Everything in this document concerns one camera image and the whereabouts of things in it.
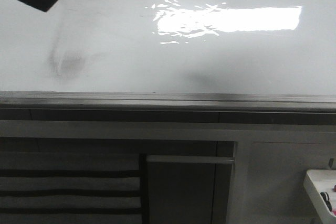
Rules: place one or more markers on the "grey table frame rail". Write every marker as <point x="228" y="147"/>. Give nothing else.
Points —
<point x="274" y="127"/>

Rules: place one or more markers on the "white plastic tray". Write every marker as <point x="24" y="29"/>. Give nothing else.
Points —
<point x="315" y="182"/>

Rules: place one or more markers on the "white whiteboard with metal frame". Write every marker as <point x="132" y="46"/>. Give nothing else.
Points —
<point x="170" y="54"/>

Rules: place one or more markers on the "dark grey cabinet box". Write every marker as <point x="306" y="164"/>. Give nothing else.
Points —
<point x="188" y="192"/>

